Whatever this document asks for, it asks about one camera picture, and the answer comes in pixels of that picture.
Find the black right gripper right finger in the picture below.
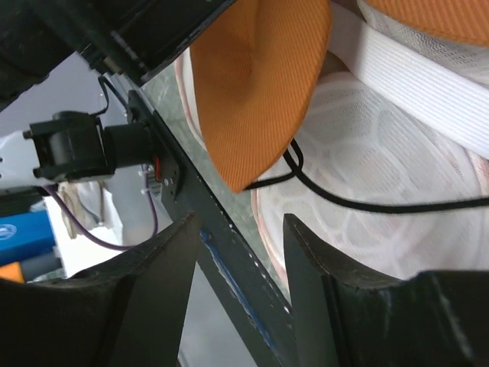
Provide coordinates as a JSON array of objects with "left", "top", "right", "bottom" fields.
[{"left": 283, "top": 214, "right": 488, "bottom": 366}]

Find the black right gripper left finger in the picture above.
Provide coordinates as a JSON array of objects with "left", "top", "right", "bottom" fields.
[{"left": 1, "top": 214, "right": 200, "bottom": 366}]

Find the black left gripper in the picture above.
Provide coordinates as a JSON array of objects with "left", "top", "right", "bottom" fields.
[{"left": 1, "top": 1, "right": 232, "bottom": 109}]

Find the orange bra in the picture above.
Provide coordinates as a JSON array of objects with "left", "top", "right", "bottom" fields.
[{"left": 178, "top": 1, "right": 488, "bottom": 214}]

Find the floral pink bra laundry bag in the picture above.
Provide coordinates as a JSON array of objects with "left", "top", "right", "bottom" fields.
[{"left": 173, "top": 0, "right": 489, "bottom": 284}]

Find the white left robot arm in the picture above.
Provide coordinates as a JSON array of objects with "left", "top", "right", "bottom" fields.
[{"left": 1, "top": 1, "right": 230, "bottom": 196}]

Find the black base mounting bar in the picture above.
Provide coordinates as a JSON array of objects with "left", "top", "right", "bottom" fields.
[{"left": 111, "top": 75, "right": 299, "bottom": 366}]

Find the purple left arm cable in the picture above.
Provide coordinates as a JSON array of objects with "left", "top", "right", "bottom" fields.
[{"left": 41, "top": 164, "right": 160, "bottom": 252}]

